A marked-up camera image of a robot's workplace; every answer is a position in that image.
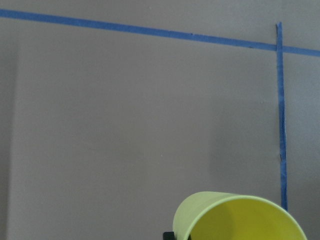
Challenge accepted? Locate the yellow plastic cup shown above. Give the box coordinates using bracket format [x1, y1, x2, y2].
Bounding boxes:
[170, 191, 307, 240]

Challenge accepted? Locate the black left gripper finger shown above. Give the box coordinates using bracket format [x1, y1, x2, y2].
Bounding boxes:
[162, 231, 175, 240]

